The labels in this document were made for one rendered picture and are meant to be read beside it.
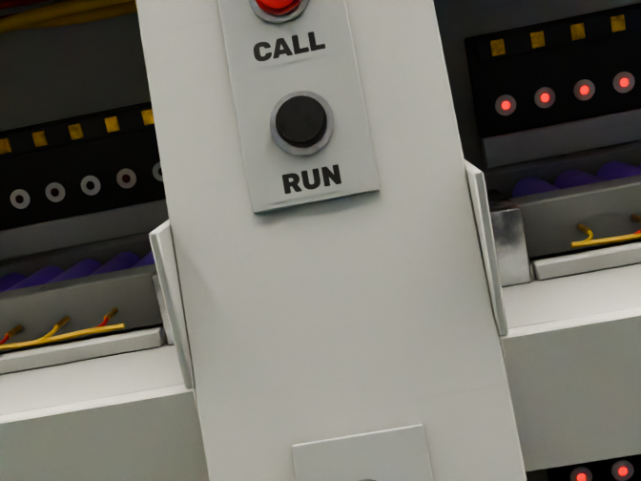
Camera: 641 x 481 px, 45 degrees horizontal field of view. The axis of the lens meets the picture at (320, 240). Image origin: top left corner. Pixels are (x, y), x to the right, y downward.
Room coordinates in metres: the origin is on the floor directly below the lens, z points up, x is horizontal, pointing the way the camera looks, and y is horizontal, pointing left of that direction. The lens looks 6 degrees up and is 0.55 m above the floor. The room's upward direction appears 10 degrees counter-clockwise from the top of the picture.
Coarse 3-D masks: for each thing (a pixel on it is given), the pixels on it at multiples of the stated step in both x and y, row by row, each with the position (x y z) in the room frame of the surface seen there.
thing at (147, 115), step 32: (32, 128) 0.41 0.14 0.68; (64, 128) 0.41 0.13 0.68; (96, 128) 0.41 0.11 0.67; (128, 128) 0.41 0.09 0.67; (0, 160) 0.42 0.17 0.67; (32, 160) 0.42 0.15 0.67; (64, 160) 0.42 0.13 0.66; (96, 160) 0.42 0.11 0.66; (128, 160) 0.42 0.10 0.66; (0, 192) 0.43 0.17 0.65; (32, 192) 0.42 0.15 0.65; (128, 192) 0.42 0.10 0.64; (160, 192) 0.42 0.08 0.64; (0, 224) 0.43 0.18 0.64
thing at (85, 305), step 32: (32, 288) 0.33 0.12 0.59; (64, 288) 0.31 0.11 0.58; (96, 288) 0.31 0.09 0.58; (128, 288) 0.31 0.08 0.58; (0, 320) 0.32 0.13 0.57; (32, 320) 0.32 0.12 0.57; (64, 320) 0.31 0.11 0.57; (96, 320) 0.32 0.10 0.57; (128, 320) 0.32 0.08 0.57; (160, 320) 0.32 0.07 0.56
